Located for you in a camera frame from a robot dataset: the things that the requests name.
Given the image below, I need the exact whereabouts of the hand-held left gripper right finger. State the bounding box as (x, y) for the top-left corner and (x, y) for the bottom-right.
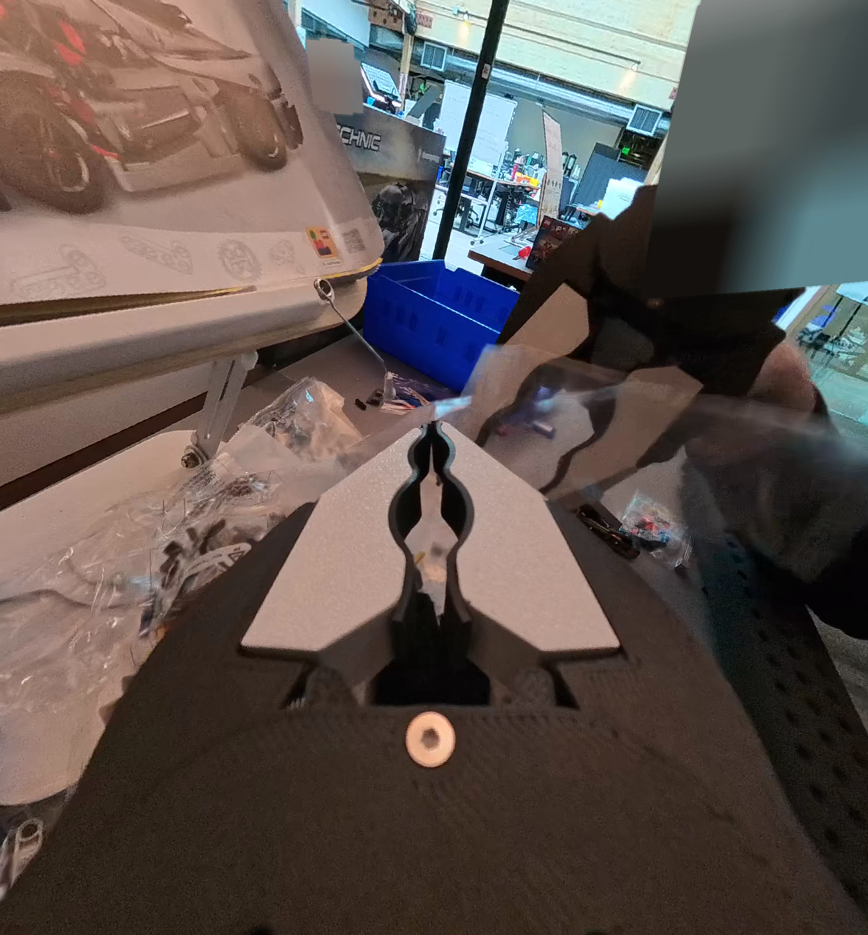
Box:
(435, 422), (622, 691)

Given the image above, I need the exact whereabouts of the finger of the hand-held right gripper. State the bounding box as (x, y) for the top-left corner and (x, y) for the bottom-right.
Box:
(545, 364), (706, 504)
(470, 283), (593, 448)

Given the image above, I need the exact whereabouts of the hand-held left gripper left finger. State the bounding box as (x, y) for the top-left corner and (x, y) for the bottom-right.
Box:
(241, 422), (436, 691)

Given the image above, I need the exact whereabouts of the clear plastic bag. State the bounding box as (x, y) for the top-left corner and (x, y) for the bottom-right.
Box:
(470, 347), (868, 585)

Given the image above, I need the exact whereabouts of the person's right forearm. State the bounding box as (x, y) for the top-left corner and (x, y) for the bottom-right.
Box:
(806, 489), (868, 644)

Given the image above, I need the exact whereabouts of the small lego set box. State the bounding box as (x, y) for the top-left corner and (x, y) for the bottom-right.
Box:
(529, 218), (582, 269)

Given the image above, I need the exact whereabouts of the small bag of lego parts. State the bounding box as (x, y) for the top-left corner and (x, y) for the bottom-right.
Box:
(620, 493), (694, 571)

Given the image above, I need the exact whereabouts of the black lego set box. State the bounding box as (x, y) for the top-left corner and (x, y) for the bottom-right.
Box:
(335, 113), (448, 264)

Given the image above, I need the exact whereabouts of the large white-label lego parts bag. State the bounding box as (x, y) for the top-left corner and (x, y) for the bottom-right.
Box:
(0, 453), (318, 731)

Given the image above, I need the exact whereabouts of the lego instruction booklet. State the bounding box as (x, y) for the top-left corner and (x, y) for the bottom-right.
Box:
(0, 0), (385, 311)

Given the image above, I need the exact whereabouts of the person's right hand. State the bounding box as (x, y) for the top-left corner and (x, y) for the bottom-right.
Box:
(750, 339), (822, 411)

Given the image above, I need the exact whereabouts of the wooden office desk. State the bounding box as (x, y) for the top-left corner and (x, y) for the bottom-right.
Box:
(469, 234), (552, 283)

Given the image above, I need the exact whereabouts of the blue plastic bin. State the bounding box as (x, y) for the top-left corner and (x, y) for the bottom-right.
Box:
(364, 259), (522, 393)

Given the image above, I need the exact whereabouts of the brown cardboard sheet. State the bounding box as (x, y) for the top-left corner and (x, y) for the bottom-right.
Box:
(542, 111), (566, 222)

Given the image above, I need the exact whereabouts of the small bag of blue parts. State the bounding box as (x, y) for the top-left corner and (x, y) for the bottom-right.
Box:
(383, 373), (464, 415)

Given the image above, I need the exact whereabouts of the clear bag of pale parts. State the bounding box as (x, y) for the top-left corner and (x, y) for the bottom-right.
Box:
(247, 378), (365, 468)

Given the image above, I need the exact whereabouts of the black steel column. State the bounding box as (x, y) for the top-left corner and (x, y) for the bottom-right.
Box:
(434, 0), (511, 262)

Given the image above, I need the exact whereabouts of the white board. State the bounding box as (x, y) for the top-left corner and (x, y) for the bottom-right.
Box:
(441, 80), (518, 174)

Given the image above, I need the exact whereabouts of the black perforated board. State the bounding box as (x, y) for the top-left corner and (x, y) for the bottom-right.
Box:
(697, 533), (868, 914)

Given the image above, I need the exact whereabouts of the clear bag of mixed parts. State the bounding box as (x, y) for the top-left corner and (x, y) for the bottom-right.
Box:
(0, 730), (49, 910)

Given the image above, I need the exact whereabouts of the metal page holder wire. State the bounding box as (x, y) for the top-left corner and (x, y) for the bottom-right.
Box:
(313, 278), (400, 411)

